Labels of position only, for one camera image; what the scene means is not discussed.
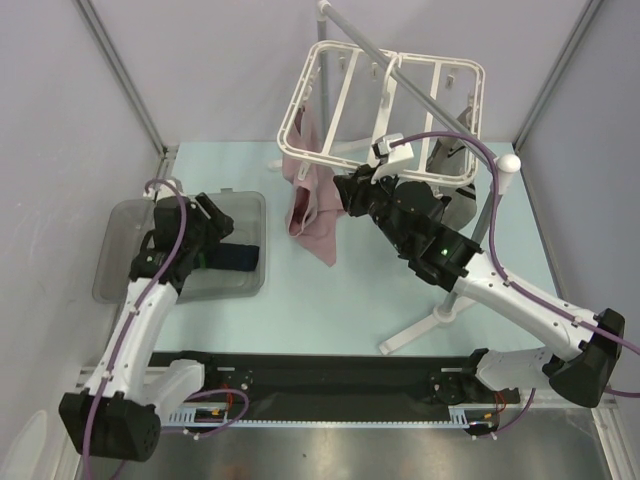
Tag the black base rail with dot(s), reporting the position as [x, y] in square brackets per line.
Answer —
[330, 388]

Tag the grey striped sock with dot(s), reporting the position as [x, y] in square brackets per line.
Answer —
[447, 157]
[461, 208]

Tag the grey metal clothes stand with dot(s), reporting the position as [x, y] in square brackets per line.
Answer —
[333, 26]

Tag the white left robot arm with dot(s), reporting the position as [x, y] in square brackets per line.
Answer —
[117, 415]

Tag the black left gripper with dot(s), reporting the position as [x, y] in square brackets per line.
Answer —
[218, 225]

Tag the pink tank top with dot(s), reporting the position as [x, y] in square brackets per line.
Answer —
[315, 208]

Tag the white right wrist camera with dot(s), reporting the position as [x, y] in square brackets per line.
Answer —
[392, 155]

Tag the white clip drying hanger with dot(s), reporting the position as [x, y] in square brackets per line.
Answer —
[344, 101]

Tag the grey plastic bin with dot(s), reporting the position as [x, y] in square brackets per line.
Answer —
[130, 220]

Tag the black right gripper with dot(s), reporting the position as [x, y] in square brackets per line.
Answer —
[360, 189]

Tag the navy green striped sock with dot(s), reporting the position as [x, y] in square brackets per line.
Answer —
[229, 257]

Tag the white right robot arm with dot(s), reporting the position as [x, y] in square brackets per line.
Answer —
[581, 348]

